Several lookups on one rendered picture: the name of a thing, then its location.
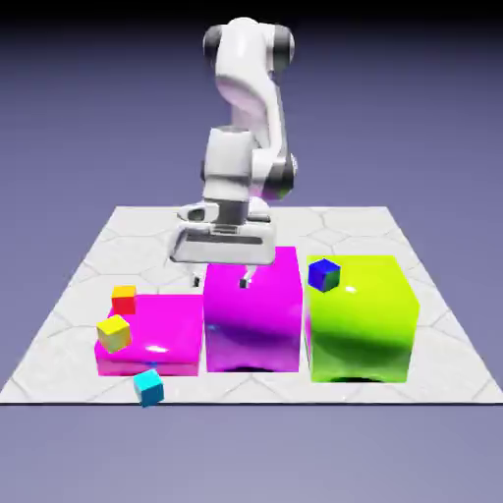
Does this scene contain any large lime green box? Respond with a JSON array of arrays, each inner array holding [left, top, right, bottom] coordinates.
[[305, 253, 420, 384]]

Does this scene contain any small blue cube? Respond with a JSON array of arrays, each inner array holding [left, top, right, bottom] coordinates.
[[307, 257, 342, 294]]

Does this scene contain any small yellow cube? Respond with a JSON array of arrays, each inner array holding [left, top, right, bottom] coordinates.
[[95, 313, 133, 355]]

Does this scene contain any large tall magenta box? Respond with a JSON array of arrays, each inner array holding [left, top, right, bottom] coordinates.
[[202, 246, 305, 373]]

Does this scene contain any large flat magenta box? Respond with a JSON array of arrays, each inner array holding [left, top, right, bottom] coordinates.
[[93, 293, 204, 377]]

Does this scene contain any small red cube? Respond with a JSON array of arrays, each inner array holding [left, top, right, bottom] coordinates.
[[111, 285, 138, 316]]

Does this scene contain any small cyan cube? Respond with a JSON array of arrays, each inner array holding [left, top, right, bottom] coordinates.
[[132, 368, 165, 409]]

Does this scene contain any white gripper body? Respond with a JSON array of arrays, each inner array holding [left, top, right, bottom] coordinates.
[[169, 222, 277, 266]]

